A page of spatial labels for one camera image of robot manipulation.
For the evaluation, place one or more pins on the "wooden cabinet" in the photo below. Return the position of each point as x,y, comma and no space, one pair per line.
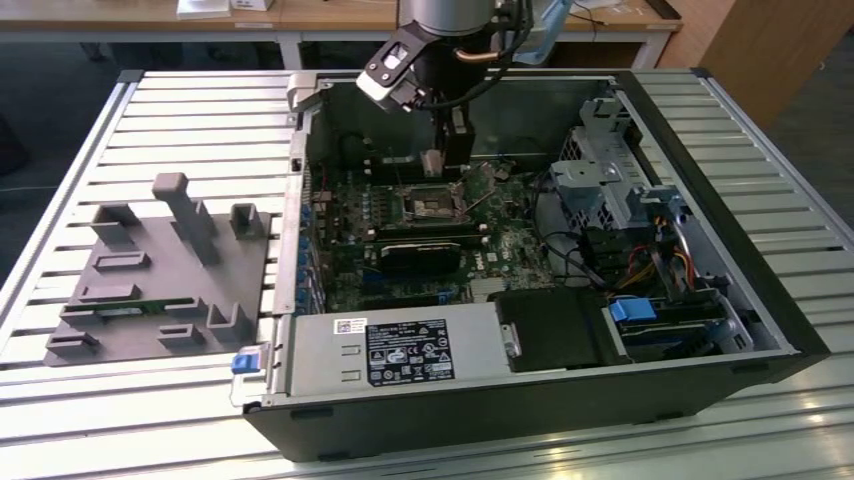
767,50

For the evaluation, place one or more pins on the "grey parts rack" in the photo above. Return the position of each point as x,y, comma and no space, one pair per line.
167,280

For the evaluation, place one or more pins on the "coin cell battery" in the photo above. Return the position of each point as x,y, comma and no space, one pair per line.
506,170

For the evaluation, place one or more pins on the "metal drive cage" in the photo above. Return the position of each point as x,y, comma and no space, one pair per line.
600,200

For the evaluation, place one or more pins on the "CPU socket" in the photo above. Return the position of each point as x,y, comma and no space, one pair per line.
430,205

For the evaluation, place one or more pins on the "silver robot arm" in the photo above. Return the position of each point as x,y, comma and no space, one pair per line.
447,15

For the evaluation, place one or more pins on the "black fan shroud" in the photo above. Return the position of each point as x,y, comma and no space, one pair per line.
560,330

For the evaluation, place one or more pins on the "wooden desk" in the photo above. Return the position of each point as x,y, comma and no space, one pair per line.
100,20

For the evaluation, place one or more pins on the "blue case latch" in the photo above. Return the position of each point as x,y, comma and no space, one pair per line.
243,364

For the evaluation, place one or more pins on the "silver power supply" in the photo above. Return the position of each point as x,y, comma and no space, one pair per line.
320,350

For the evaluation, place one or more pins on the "silver CPU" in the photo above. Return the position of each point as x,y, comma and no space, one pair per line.
432,165

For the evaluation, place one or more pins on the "white box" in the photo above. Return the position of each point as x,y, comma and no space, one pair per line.
200,9
252,5

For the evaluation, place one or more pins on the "blue disk carrier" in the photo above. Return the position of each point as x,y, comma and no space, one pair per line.
634,310

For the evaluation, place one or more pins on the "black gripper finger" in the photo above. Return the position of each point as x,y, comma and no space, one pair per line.
462,147

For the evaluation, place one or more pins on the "pale blue teach pendant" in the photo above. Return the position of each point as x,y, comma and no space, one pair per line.
550,30

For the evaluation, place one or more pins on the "green motherboard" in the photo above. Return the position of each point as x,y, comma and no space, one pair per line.
507,240

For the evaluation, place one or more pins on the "black PC case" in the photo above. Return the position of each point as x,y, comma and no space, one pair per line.
467,425

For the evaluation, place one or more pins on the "black graphics card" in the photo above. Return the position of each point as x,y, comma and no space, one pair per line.
420,260

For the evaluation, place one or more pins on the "metal disk bay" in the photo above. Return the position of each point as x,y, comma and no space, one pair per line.
734,330

